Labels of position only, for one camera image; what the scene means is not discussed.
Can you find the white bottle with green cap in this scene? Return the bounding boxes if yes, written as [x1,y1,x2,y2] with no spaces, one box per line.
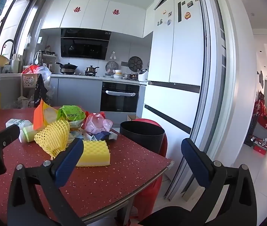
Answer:
[5,118,33,129]

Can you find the yellow foam fruit net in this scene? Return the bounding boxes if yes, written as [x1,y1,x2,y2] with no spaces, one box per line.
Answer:
[34,120,71,159]

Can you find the grey kitchen base cabinets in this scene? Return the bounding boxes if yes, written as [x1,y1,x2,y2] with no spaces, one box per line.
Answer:
[0,73,148,120]

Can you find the light green tube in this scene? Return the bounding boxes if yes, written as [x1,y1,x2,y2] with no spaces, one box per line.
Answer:
[19,125,42,143]

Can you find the green plastic bag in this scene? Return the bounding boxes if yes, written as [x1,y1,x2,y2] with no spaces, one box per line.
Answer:
[58,105,86,123]

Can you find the dark round steamer rack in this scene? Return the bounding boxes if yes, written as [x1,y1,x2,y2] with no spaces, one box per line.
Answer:
[128,56,143,72]

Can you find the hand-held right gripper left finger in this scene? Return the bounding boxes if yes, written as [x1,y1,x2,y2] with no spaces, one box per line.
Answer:
[7,138,94,226]

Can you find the light round steamer rack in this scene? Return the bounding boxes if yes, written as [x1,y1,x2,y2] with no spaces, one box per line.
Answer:
[105,61,119,74]

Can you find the white plastic bag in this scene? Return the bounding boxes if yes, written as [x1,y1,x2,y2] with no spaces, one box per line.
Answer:
[37,66,55,97]

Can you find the kitchen utensil rack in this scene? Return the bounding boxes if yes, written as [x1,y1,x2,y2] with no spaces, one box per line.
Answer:
[33,49,56,67]

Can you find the black trash bin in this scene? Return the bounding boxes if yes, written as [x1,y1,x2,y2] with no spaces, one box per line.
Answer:
[119,121,166,155]

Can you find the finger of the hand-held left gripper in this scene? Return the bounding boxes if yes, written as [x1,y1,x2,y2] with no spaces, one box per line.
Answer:
[0,124,21,161]

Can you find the white fridge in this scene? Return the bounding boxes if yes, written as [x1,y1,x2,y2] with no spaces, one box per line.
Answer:
[141,0,207,151]

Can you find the group of fridge magnets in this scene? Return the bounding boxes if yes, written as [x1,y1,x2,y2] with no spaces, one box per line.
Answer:
[156,0,200,27]

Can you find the kitchen window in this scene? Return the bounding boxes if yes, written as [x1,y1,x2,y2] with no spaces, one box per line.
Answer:
[0,0,34,57]

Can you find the black kitchen faucet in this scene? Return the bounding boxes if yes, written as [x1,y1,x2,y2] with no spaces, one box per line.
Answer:
[1,39,15,61]

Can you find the red plastic basket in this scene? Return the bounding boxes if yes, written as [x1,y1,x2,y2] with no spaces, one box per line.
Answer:
[21,66,41,75]

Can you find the red chair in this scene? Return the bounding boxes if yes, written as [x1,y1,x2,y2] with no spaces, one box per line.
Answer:
[130,118,169,220]

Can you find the yellow sponge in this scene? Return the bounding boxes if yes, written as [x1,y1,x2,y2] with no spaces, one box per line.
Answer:
[75,139,111,167]

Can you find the steel cooking pot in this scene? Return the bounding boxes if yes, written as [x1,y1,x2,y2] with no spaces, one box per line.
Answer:
[85,65,100,76]

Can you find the red box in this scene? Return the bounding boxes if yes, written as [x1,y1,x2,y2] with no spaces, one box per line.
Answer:
[253,145,267,156]

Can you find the white rice cooker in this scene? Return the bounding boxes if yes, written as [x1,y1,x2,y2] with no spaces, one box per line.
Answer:
[138,69,149,82]

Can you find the blue wrapper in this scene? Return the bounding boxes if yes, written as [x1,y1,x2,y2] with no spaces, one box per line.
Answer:
[90,132,112,142]

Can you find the orange packet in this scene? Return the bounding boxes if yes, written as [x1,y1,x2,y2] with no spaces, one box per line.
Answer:
[33,99,59,131]

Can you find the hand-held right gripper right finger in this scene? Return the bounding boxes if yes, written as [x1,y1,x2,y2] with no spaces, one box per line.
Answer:
[181,138,258,226]

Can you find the black wok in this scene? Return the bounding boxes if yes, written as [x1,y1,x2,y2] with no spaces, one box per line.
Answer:
[55,62,79,74]

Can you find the black range hood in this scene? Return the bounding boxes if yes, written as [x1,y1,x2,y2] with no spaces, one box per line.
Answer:
[60,28,112,61]

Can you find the white wall cabinets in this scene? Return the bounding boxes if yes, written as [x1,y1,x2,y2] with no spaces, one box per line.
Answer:
[41,0,147,38]

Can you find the black built-in oven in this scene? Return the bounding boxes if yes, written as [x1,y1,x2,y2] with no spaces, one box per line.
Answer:
[100,81,140,114]

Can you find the pink plastic bag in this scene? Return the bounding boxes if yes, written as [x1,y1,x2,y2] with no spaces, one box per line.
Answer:
[83,112,114,134]

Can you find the black plastic bag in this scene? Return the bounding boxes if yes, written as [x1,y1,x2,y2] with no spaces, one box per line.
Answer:
[33,73,48,108]

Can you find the beige lattice rack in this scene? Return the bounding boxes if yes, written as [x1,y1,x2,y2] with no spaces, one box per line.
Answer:
[21,73,40,92]

